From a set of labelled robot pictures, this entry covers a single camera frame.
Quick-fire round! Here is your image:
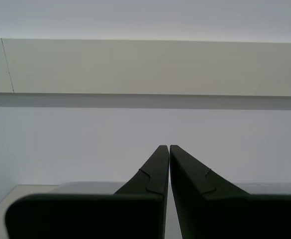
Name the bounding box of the beige horizontal panel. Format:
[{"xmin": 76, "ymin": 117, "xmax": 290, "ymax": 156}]
[{"xmin": 0, "ymin": 37, "xmax": 291, "ymax": 97}]

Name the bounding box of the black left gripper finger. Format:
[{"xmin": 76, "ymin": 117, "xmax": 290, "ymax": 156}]
[
  {"xmin": 4, "ymin": 145, "xmax": 170, "ymax": 239},
  {"xmin": 169, "ymin": 144, "xmax": 291, "ymax": 239}
]

